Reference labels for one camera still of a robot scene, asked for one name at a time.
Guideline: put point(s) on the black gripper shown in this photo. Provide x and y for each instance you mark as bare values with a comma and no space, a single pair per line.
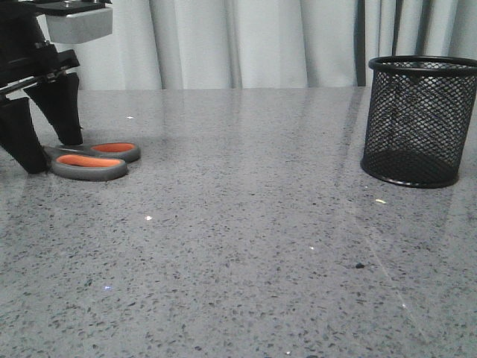
27,57

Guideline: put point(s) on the grey orange handled scissors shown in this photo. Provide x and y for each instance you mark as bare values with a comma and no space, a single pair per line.
101,162

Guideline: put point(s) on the black mesh pen bucket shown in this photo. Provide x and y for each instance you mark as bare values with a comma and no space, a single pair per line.
418,119

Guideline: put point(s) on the light grey curtain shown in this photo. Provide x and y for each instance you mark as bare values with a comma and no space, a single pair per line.
267,44

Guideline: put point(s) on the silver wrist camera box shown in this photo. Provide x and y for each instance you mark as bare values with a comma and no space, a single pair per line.
76,22

